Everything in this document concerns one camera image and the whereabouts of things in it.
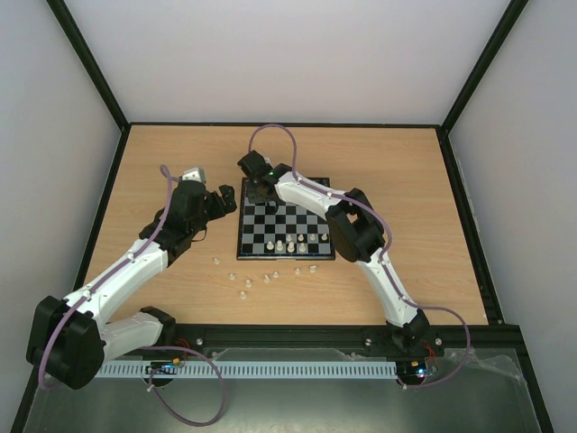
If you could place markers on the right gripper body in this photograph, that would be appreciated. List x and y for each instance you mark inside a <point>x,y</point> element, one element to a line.
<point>260,190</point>

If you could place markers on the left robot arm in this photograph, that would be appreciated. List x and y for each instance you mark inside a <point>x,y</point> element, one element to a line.
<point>71,338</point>

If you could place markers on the black and silver chessboard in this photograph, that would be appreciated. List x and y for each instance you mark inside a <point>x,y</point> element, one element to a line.
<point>260,224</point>

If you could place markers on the grey slotted cable duct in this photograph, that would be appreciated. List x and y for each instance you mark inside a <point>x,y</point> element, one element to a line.
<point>250,370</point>

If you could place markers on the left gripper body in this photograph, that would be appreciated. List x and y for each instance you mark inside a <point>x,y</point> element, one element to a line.
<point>217,210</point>

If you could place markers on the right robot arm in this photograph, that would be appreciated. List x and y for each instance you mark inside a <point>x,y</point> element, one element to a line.
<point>358,235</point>

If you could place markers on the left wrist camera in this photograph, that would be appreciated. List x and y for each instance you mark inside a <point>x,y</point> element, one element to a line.
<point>195,174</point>

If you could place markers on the black aluminium frame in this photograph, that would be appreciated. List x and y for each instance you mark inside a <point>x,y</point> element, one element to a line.
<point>496,334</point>

